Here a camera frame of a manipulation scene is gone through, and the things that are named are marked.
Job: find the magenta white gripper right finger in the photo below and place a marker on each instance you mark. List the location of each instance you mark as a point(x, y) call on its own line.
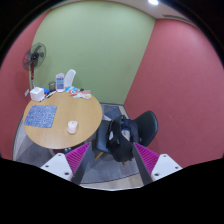
point(152, 166)

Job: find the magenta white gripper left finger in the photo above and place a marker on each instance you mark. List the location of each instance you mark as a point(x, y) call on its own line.
point(70, 166)

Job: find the white computer mouse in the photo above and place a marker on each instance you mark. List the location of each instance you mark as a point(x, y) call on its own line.
point(72, 127)

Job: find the blue patterned mouse pad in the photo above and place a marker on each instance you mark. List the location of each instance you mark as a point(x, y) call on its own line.
point(41, 116)

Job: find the dark green chair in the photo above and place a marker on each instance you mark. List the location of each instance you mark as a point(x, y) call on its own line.
point(147, 129)

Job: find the round wooden table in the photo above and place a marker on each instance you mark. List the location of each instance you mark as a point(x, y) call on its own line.
point(87, 112)

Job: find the black backpack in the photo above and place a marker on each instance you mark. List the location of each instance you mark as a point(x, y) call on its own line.
point(121, 134)

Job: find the black marker pen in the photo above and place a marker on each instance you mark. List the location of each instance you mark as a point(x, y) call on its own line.
point(50, 94)

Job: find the colourful snack packets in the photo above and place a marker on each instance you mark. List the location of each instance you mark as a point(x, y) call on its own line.
point(78, 93)

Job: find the white tissue box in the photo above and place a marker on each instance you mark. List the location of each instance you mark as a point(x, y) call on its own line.
point(37, 94)

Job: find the dark glass jar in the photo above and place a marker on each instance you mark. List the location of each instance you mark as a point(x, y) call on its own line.
point(52, 86)

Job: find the white chair behind table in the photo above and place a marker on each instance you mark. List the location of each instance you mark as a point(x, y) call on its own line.
point(69, 77)

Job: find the white wet wipes pack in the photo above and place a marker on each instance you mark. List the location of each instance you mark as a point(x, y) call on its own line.
point(60, 82)

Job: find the red standing fan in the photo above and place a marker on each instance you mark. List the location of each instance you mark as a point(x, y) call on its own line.
point(33, 58)

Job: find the ceiling light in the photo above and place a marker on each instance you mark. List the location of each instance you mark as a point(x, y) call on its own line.
point(153, 2)

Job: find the wall power outlet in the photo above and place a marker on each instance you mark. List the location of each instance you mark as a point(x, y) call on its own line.
point(26, 92)

